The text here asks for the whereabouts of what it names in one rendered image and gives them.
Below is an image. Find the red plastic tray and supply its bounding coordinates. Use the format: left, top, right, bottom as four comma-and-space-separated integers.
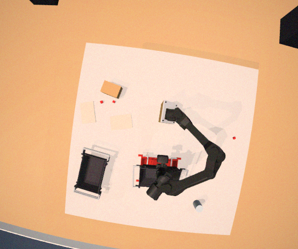
138, 155, 181, 167

